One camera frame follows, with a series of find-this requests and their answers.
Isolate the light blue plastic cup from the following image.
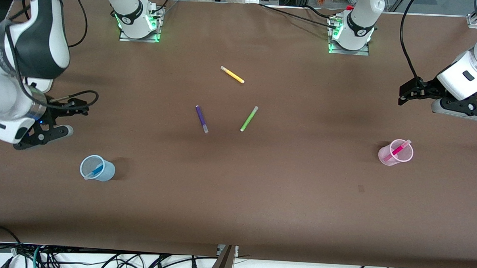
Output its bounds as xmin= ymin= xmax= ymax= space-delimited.
xmin=80 ymin=155 xmax=116 ymax=182

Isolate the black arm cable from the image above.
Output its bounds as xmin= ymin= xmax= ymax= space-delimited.
xmin=2 ymin=0 xmax=103 ymax=111
xmin=398 ymin=0 xmax=426 ymax=87

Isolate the wooden table leg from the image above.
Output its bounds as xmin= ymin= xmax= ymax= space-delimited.
xmin=208 ymin=244 xmax=239 ymax=268

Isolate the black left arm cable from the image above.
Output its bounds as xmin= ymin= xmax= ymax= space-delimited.
xmin=398 ymin=0 xmax=426 ymax=87

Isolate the black floor cable bundle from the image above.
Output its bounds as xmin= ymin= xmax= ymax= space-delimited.
xmin=0 ymin=225 xmax=259 ymax=268

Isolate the green marker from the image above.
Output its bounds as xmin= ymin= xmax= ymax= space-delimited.
xmin=240 ymin=105 xmax=259 ymax=133

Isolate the yellow marker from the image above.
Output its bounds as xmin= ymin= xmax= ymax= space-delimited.
xmin=220 ymin=66 xmax=245 ymax=84

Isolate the pink plastic cup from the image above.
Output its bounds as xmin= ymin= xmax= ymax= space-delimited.
xmin=378 ymin=138 xmax=414 ymax=167

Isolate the pink marker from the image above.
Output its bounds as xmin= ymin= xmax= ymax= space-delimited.
xmin=383 ymin=139 xmax=412 ymax=162

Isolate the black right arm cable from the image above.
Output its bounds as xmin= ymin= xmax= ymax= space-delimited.
xmin=2 ymin=0 xmax=103 ymax=111

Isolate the short black table cable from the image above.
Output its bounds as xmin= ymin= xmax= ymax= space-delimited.
xmin=304 ymin=5 xmax=335 ymax=19

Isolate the long black table cable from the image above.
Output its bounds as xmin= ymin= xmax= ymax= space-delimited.
xmin=258 ymin=3 xmax=331 ymax=25

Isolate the blue marker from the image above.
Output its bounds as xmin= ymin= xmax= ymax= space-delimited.
xmin=84 ymin=165 xmax=104 ymax=180

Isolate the purple marker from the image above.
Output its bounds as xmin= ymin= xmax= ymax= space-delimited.
xmin=195 ymin=105 xmax=210 ymax=134

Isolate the white desk lamp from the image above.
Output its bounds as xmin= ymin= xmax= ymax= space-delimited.
xmin=26 ymin=77 xmax=54 ymax=93

